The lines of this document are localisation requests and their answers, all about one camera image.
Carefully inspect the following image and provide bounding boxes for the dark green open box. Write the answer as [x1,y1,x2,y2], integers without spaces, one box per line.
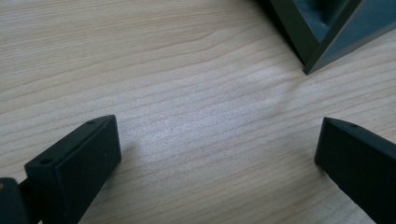
[258,0,396,76]

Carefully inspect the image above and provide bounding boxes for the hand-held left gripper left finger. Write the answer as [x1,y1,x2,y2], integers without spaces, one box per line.
[23,114,122,224]

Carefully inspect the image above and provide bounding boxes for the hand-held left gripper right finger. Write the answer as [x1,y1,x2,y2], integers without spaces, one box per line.
[314,116,396,224]

